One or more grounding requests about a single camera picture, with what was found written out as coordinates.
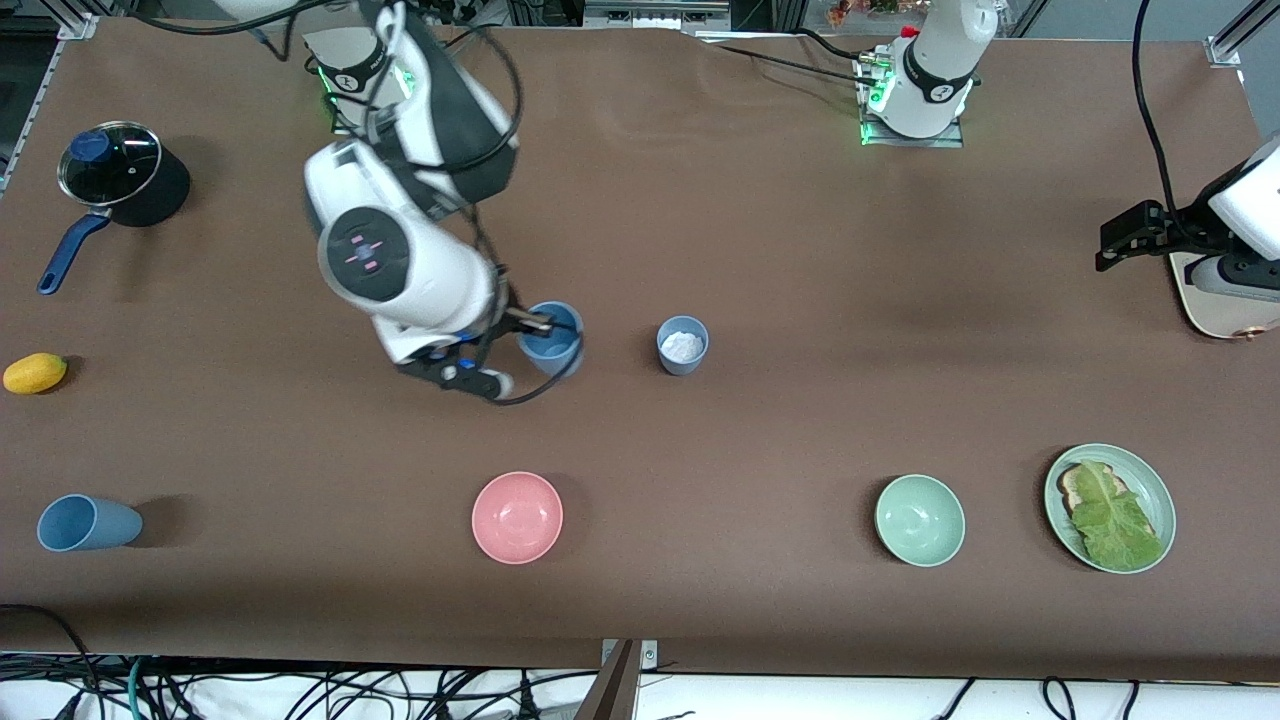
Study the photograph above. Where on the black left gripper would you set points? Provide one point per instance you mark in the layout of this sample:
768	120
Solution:
1178	226

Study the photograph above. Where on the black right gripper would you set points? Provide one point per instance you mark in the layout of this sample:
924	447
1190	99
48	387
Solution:
507	317

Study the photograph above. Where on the blue plastic cup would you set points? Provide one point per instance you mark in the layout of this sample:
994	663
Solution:
550	352
90	525

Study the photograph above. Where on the white filling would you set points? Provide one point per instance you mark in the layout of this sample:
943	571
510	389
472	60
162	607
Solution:
683	346

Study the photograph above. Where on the blue cup with white filling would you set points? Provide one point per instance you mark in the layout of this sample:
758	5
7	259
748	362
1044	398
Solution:
683	367

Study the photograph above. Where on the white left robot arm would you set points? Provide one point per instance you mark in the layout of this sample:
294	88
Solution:
935	80

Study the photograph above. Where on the pink bowl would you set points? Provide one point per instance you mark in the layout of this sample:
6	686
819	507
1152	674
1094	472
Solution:
517	517

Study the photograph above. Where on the mint green plate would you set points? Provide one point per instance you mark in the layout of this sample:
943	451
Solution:
1150	490

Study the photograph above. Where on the bread slice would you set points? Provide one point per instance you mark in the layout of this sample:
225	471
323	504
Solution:
1070	487

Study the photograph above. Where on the green lettuce leaf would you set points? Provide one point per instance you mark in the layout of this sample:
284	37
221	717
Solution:
1110	515

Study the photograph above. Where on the grey metal box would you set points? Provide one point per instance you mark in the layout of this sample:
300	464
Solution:
655	12

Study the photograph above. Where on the mint green bowl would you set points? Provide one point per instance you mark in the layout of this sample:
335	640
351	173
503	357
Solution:
920	520

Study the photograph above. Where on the colourful artificial flowers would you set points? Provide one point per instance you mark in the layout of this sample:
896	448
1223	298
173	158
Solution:
860	10

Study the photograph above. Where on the dark slanted pole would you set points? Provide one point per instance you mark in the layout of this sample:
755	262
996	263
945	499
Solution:
610	695

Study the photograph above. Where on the yellow lemon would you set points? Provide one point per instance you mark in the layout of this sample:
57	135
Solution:
35	373

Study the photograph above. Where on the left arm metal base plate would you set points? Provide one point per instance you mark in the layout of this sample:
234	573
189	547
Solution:
950	141

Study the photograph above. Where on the aluminium frame profile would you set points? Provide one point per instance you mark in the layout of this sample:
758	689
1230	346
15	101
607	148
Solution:
1222	50

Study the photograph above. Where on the small metal table bracket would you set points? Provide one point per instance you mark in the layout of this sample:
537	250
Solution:
650	655

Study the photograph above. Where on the aluminium table edge rail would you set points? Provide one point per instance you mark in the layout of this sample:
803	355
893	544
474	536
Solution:
85	25

